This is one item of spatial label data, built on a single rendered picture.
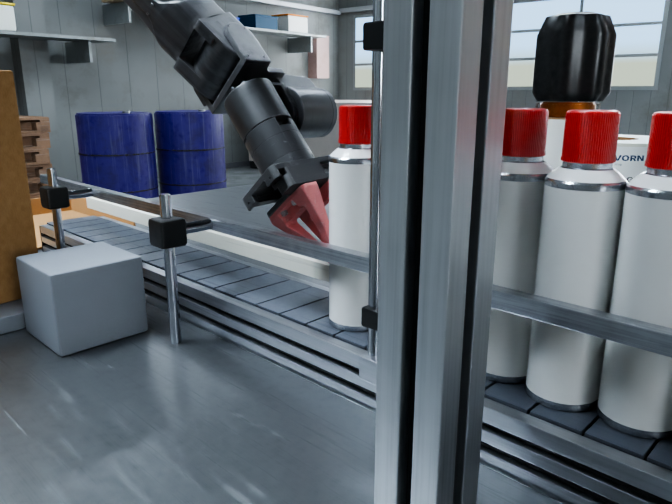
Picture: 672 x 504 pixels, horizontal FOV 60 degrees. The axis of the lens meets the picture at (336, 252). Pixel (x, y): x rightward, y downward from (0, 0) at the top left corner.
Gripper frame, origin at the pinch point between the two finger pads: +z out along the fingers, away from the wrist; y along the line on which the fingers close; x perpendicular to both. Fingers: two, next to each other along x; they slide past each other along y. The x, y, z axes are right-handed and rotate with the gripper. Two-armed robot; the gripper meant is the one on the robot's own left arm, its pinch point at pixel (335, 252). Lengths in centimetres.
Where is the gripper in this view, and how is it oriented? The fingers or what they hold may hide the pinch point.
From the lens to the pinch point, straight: 58.8
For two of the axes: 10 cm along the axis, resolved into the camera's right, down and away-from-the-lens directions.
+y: 6.9, -2.2, 6.9
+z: 4.8, 8.5, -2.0
